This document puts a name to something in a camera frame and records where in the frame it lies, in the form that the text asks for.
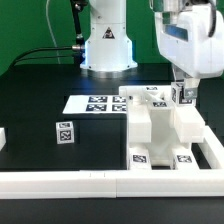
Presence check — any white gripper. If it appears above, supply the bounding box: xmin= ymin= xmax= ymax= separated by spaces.
xmin=155 ymin=4 xmax=224 ymax=99

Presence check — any white chair back assembly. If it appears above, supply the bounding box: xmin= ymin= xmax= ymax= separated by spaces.
xmin=119 ymin=85 xmax=174 ymax=160

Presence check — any white chair seat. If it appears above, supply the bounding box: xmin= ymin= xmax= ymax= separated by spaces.
xmin=126 ymin=98 xmax=206 ymax=166

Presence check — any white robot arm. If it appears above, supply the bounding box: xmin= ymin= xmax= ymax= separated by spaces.
xmin=73 ymin=0 xmax=224 ymax=99

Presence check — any white right fence bar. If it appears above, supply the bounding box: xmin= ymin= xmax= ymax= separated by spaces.
xmin=199 ymin=126 xmax=224 ymax=170

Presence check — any white fence bar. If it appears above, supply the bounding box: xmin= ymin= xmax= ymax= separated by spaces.
xmin=0 ymin=128 xmax=6 ymax=151
xmin=0 ymin=170 xmax=224 ymax=199
xmin=199 ymin=126 xmax=224 ymax=170

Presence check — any white marker sheet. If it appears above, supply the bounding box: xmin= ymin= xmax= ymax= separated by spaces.
xmin=63 ymin=95 xmax=126 ymax=114

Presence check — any white front fence bar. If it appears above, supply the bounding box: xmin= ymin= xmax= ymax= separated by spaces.
xmin=0 ymin=170 xmax=224 ymax=199

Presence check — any white left fence bar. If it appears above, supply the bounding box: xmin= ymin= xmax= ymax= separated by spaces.
xmin=0 ymin=128 xmax=6 ymax=151

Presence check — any black cable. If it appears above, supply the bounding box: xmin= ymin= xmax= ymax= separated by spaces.
xmin=9 ymin=0 xmax=88 ymax=69

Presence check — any grey cable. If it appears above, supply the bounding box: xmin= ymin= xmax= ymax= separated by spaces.
xmin=45 ymin=0 xmax=63 ymax=65

